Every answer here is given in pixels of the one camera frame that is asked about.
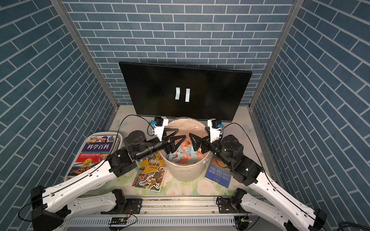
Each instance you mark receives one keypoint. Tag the aluminium corner post right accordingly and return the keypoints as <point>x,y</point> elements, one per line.
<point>280,42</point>

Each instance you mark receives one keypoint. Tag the science encyclopedia book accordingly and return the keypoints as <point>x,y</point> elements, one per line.
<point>91,156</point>

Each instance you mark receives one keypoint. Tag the blue old man sea book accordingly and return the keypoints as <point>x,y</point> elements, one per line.
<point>219,173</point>

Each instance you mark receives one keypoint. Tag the yellow comic book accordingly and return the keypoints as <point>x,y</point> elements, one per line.
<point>151,173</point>

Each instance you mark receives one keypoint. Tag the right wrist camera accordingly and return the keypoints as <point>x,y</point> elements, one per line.
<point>216,128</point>

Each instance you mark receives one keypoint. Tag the white sticky note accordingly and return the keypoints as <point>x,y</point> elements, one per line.
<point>177,95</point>
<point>187,96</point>

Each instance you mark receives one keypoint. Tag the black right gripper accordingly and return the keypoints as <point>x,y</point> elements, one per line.
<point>207,141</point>

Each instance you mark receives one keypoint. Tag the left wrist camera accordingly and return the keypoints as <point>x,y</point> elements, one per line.
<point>159,124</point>

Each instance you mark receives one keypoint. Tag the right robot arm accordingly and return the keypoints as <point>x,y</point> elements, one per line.
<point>282,209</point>

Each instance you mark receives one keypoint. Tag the aluminium corner post left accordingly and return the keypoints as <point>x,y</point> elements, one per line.
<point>72,29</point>

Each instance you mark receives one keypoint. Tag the white waste bin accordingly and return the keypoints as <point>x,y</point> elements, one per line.
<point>187,173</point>

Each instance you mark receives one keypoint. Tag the black computer monitor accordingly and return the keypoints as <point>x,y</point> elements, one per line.
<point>213,93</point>

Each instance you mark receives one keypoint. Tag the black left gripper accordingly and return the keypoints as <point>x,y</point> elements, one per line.
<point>169,147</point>

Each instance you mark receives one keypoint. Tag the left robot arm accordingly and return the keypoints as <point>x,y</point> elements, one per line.
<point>52,206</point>

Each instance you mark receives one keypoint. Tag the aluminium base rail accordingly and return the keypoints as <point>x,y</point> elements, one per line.
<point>174,214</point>

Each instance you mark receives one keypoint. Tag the aluminium corner post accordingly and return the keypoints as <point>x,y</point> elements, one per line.
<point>72,29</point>
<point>280,42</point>

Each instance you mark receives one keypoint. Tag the pile of discarded sticky notes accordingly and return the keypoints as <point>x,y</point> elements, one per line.
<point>185,154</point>

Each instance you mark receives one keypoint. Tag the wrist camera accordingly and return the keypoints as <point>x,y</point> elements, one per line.
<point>159,124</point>
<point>216,128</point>

